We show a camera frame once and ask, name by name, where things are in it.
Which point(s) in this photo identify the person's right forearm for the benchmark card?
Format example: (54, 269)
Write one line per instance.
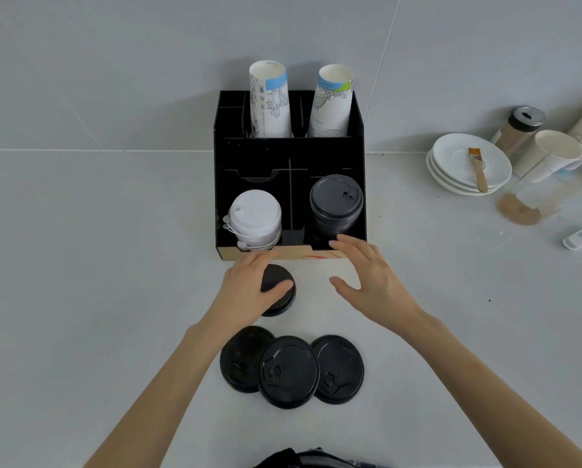
(481, 385)

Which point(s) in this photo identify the stack of blue-banded paper cups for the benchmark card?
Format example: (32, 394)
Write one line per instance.
(270, 102)

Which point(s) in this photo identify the stack of white lids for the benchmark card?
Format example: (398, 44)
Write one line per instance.
(254, 219)

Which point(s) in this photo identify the person's left forearm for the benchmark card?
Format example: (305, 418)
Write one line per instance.
(169, 389)

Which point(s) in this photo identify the white saucer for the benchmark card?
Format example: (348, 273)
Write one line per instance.
(454, 153)
(437, 182)
(439, 174)

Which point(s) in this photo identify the person's left hand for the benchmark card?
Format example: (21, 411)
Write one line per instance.
(239, 292)

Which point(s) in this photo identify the person's left thumb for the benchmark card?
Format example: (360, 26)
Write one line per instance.
(278, 290)

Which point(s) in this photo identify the person's right hand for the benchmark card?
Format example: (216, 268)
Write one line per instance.
(381, 292)

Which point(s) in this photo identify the brown powder shaker jar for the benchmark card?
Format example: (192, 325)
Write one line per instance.
(517, 131)

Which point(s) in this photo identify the black plastic cup lid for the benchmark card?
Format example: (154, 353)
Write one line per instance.
(342, 370)
(288, 372)
(239, 358)
(277, 275)

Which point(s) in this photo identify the stack of green-printed paper cups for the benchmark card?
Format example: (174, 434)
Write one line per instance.
(331, 104)

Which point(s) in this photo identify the plain white paper cup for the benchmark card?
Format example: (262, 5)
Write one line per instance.
(547, 153)

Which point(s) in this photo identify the clear glass with brown powder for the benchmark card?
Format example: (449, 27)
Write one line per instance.
(525, 207)

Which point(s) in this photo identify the person's dark clothing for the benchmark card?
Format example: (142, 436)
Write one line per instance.
(310, 459)

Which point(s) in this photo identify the stack of black lids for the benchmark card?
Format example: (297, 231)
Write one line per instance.
(336, 204)

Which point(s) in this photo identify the black cup and lid organizer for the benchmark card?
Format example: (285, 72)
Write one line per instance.
(298, 155)

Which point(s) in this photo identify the person's right thumb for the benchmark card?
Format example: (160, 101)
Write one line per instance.
(344, 286)

